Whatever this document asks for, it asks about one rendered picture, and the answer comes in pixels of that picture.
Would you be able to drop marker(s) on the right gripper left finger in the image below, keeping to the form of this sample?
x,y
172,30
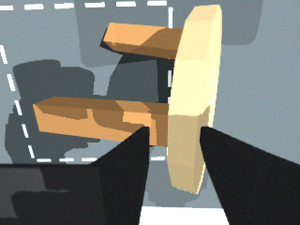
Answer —
x,y
108,191

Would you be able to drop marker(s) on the small wooden stool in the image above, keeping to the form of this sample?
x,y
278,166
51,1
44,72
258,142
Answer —
x,y
176,125

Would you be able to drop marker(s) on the black rectangular mat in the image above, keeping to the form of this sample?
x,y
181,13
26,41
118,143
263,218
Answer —
x,y
60,52

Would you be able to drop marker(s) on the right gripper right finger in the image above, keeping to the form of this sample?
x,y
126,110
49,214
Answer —
x,y
254,187

